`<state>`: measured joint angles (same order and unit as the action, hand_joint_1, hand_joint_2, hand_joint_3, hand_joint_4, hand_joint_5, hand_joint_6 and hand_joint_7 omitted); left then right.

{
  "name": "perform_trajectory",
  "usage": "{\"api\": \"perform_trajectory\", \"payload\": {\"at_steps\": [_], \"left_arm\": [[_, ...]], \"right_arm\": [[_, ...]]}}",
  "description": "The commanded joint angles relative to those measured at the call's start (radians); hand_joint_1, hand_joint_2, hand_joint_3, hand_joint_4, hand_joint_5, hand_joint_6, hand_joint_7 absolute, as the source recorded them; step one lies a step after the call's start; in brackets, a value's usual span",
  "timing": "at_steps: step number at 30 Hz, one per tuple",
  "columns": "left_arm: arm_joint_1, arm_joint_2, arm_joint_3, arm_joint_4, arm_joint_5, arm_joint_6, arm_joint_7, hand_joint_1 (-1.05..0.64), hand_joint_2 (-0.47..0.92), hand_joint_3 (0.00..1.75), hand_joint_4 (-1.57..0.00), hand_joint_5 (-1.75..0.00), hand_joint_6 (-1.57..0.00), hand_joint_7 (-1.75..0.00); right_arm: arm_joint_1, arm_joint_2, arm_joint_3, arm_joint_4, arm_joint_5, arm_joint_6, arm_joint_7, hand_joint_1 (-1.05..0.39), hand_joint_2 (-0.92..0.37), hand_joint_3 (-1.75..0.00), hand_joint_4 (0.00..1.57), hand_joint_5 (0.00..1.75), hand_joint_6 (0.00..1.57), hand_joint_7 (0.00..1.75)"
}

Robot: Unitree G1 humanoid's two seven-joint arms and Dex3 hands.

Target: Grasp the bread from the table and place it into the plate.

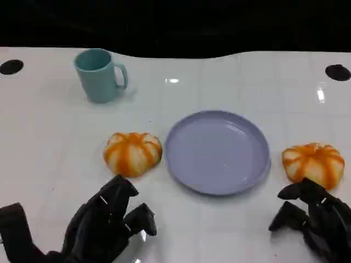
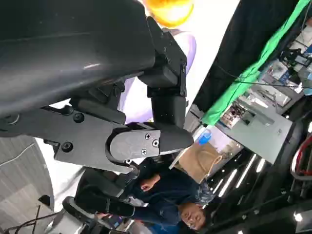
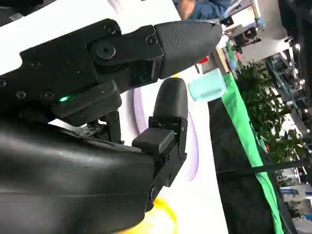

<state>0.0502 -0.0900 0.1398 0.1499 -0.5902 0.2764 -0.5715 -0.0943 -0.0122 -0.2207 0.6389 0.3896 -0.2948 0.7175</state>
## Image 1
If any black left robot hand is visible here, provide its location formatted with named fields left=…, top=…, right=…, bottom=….
left=48, top=174, right=158, bottom=263

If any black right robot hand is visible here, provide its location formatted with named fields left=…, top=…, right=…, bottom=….
left=268, top=177, right=351, bottom=263

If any orange and white bread roll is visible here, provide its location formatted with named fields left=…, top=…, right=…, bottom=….
left=103, top=131, right=163, bottom=178
left=282, top=142, right=346, bottom=191

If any lilac plate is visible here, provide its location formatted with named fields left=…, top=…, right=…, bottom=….
left=164, top=110, right=272, bottom=197

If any pale green mug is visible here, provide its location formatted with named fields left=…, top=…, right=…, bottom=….
left=73, top=48, right=129, bottom=104

